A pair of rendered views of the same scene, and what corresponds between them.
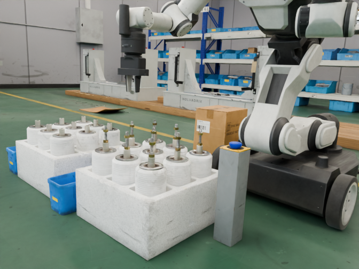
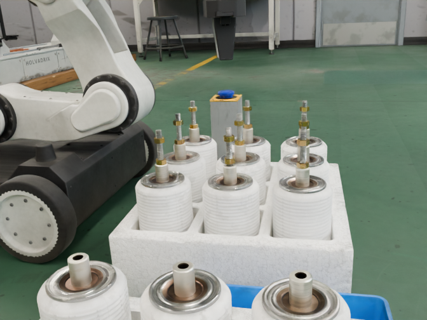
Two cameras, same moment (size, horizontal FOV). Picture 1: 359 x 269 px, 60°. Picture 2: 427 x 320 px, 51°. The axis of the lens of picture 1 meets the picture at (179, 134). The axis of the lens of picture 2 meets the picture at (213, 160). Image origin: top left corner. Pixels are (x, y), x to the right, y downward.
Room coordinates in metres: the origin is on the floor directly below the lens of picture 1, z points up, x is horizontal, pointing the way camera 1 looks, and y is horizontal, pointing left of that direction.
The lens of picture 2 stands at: (1.51, 0.78, 0.53)
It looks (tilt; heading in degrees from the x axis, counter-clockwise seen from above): 19 degrees down; 241
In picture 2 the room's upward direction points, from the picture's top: 3 degrees counter-clockwise
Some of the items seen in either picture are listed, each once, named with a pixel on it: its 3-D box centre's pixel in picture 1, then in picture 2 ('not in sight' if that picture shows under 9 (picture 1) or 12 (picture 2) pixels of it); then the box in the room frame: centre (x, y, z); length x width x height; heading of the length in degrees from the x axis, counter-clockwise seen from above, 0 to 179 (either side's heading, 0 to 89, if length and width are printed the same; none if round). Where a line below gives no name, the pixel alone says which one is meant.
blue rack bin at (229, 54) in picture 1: (235, 54); not in sight; (6.64, -1.10, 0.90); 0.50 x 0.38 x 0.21; 137
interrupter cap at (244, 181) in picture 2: (131, 145); (230, 181); (1.14, 0.18, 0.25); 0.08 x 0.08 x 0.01
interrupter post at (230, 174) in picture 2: (131, 142); (230, 174); (1.14, 0.18, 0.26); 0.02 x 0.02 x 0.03
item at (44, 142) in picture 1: (49, 150); not in sight; (1.34, 0.58, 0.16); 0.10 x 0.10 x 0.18
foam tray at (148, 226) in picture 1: (151, 194); (242, 234); (1.07, 0.09, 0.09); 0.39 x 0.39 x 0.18; 49
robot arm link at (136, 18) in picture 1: (133, 24); not in sight; (1.13, 0.18, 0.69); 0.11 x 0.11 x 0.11; 61
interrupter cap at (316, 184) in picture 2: (106, 150); (302, 184); (1.06, 0.26, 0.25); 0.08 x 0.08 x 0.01
